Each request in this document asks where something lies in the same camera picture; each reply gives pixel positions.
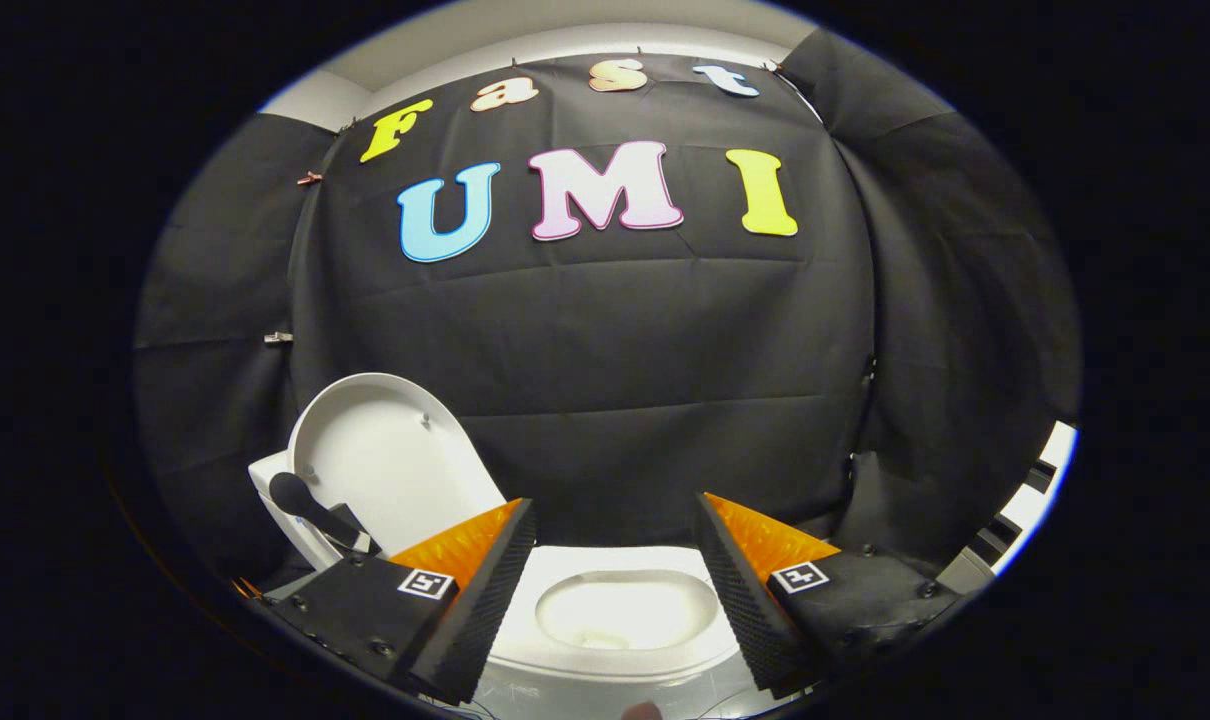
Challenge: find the white toilet lid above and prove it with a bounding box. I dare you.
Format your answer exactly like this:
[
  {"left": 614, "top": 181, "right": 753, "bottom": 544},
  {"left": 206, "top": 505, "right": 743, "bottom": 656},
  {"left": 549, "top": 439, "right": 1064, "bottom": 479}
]
[{"left": 286, "top": 373, "right": 509, "bottom": 563}]

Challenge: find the white toilet with tank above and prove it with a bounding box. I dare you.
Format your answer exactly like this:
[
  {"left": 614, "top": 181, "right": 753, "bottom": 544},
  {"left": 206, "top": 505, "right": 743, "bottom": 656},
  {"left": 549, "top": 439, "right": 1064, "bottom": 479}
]
[{"left": 247, "top": 452, "right": 766, "bottom": 717}]

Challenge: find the white slotted shelf unit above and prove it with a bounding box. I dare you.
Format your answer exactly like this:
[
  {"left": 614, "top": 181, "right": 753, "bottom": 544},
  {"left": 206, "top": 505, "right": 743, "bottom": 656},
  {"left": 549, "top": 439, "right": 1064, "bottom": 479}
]
[{"left": 965, "top": 420, "right": 1079, "bottom": 583}]

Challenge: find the round black pull tab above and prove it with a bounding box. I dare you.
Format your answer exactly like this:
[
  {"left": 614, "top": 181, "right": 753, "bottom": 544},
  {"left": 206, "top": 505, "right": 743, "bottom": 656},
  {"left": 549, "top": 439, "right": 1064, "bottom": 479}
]
[{"left": 268, "top": 472, "right": 382, "bottom": 557}]

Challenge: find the black backdrop cloth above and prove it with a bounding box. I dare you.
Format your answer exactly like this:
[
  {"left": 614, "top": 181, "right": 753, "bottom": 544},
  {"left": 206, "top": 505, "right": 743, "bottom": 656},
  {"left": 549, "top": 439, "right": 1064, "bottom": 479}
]
[{"left": 133, "top": 28, "right": 1082, "bottom": 591}]

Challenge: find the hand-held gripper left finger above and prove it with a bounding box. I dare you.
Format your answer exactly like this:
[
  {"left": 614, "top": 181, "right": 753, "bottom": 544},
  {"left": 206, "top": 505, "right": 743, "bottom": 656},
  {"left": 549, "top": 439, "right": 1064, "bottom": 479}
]
[{"left": 270, "top": 498, "right": 538, "bottom": 707}]

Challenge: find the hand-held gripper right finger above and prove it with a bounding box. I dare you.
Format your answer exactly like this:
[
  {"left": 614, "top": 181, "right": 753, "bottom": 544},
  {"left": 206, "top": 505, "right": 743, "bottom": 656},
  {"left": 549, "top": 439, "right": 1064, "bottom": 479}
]
[{"left": 693, "top": 491, "right": 964, "bottom": 700}]

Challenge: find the grey side panel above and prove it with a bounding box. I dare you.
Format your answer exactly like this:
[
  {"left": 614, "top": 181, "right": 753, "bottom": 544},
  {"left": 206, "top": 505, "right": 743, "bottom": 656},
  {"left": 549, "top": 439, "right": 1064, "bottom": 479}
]
[{"left": 933, "top": 548, "right": 998, "bottom": 598}]

